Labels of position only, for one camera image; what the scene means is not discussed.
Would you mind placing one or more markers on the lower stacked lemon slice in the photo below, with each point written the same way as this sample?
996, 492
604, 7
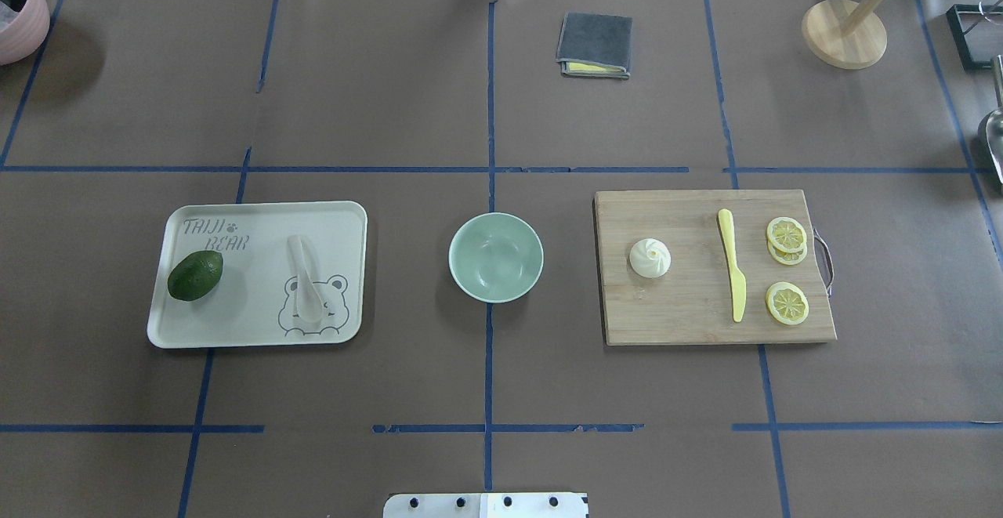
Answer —
787, 258

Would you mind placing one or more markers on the white ceramic soup spoon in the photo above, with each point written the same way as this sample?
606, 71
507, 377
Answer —
309, 304

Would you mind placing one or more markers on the wooden mug tree stand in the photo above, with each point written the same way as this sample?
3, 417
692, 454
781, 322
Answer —
845, 34

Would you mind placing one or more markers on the grey folded cloth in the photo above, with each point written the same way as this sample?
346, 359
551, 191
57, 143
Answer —
595, 46

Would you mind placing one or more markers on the yellow plastic knife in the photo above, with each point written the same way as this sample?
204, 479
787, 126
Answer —
738, 281

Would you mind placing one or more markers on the metal scoop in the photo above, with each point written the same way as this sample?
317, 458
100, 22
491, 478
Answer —
991, 126

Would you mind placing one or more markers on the bamboo cutting board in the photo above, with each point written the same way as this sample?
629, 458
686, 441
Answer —
691, 303

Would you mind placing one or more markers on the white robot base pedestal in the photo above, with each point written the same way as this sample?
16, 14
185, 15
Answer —
488, 504

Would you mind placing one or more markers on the upper lemon slice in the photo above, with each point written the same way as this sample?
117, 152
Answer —
786, 235

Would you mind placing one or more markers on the cream bear serving tray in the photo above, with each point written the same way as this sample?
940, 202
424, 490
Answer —
254, 304

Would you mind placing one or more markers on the green avocado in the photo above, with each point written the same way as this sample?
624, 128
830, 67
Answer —
196, 275

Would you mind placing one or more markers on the single lemon slice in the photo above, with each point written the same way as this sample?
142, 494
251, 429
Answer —
787, 303

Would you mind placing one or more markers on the pink ice bowl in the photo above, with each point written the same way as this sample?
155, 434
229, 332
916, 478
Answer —
24, 26

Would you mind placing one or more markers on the white steamed bun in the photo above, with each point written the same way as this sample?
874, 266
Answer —
650, 258

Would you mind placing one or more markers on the light green bowl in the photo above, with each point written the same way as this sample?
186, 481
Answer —
496, 257

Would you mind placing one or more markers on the black glass rack tray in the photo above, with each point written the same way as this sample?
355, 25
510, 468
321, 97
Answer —
978, 40

